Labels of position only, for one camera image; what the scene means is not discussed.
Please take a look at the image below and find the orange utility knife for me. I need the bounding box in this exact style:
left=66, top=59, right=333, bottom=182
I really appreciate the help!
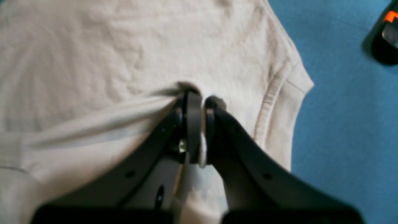
left=363, top=0, right=398, bottom=66

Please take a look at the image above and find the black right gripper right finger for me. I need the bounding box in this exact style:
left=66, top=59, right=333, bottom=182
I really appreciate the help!
left=205, top=96, right=352, bottom=215

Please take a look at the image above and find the blue table cloth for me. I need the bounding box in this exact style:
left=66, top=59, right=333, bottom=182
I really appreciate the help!
left=270, top=0, right=398, bottom=224

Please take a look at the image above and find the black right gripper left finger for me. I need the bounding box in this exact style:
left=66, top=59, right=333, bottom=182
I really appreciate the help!
left=41, top=91, right=202, bottom=215

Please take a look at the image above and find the beige T-shirt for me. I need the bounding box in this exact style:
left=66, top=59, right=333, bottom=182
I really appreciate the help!
left=0, top=0, right=314, bottom=224

